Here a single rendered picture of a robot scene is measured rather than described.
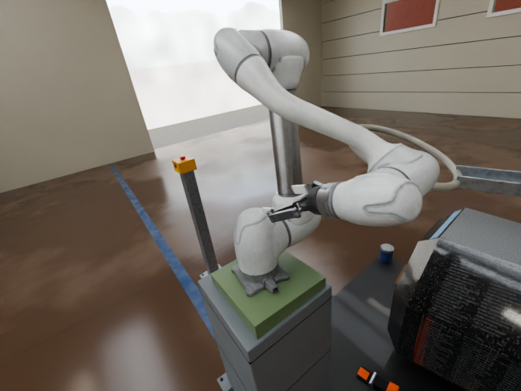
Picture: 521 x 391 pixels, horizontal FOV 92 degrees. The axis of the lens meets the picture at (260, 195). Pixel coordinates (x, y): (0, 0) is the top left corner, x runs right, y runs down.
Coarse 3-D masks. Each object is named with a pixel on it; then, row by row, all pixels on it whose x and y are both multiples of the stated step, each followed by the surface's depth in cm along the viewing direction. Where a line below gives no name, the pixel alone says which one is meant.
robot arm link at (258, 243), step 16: (256, 208) 93; (240, 224) 88; (256, 224) 86; (272, 224) 88; (240, 240) 88; (256, 240) 86; (272, 240) 89; (288, 240) 94; (240, 256) 90; (256, 256) 88; (272, 256) 91; (256, 272) 91
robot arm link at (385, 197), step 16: (368, 176) 52; (384, 176) 48; (400, 176) 52; (336, 192) 55; (352, 192) 51; (368, 192) 48; (384, 192) 46; (400, 192) 44; (416, 192) 46; (336, 208) 55; (352, 208) 51; (368, 208) 48; (384, 208) 46; (400, 208) 44; (416, 208) 46; (368, 224) 51; (384, 224) 48; (400, 224) 47
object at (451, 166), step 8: (368, 128) 122; (376, 128) 124; (384, 128) 124; (400, 136) 124; (408, 136) 123; (416, 144) 122; (424, 144) 120; (432, 152) 117; (440, 152) 115; (440, 160) 114; (448, 160) 110; (448, 168) 109; (456, 176) 99; (440, 184) 90; (448, 184) 91; (456, 184) 93
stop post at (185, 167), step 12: (180, 168) 166; (192, 168) 171; (192, 180) 176; (192, 192) 179; (192, 204) 182; (192, 216) 191; (204, 216) 191; (204, 228) 194; (204, 240) 198; (204, 252) 203; (216, 264) 213; (204, 276) 220
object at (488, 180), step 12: (456, 168) 104; (468, 168) 102; (480, 168) 100; (492, 168) 98; (468, 180) 94; (480, 180) 92; (492, 180) 90; (504, 180) 97; (516, 180) 95; (492, 192) 92; (504, 192) 90; (516, 192) 88
